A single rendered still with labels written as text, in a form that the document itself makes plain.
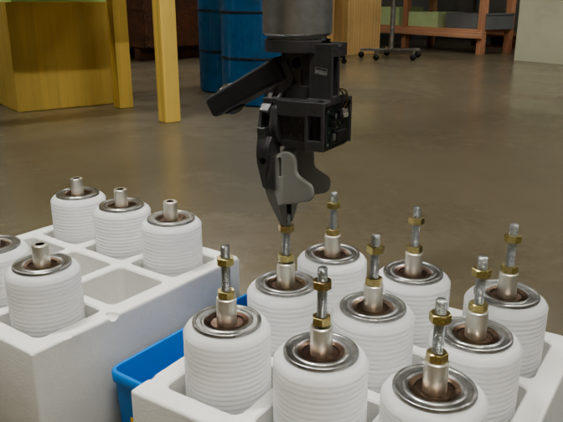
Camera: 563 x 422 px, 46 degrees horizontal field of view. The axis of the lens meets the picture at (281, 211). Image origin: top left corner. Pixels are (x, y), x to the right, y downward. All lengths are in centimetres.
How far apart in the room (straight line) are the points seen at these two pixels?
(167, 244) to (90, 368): 23
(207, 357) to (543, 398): 36
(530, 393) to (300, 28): 46
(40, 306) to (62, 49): 307
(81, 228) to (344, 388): 69
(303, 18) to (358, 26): 667
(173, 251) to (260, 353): 36
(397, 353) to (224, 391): 19
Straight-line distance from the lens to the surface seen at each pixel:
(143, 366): 96
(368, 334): 73
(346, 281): 88
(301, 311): 78
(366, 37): 745
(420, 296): 83
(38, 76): 386
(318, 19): 71
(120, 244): 112
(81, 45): 393
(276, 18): 71
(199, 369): 72
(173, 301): 100
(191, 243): 104
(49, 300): 90
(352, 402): 66
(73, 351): 90
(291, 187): 74
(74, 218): 120
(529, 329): 81
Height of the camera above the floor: 59
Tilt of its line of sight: 18 degrees down
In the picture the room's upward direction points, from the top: straight up
